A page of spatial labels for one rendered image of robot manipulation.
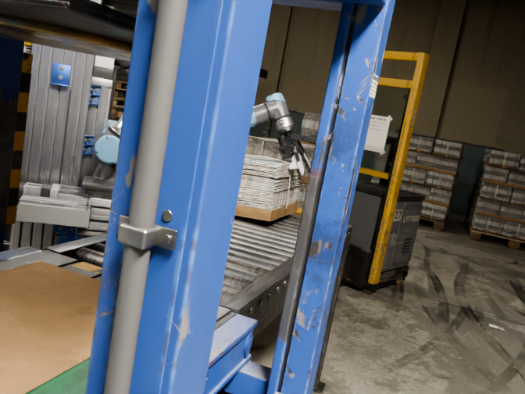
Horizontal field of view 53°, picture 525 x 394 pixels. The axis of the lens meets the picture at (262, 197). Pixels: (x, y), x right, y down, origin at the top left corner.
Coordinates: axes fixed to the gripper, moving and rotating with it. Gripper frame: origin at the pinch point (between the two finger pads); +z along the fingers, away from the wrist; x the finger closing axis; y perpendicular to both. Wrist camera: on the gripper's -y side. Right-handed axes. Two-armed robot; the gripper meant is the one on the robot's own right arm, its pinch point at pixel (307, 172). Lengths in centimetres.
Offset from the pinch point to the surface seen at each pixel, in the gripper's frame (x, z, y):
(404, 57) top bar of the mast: -196, -64, -43
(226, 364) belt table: 120, 36, -6
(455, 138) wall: -748, -2, -47
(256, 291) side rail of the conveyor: 92, 28, -4
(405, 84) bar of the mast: -194, -44, -37
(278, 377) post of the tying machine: 115, 42, -13
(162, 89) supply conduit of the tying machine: 177, 1, -44
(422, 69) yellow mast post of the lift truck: -190, -49, -52
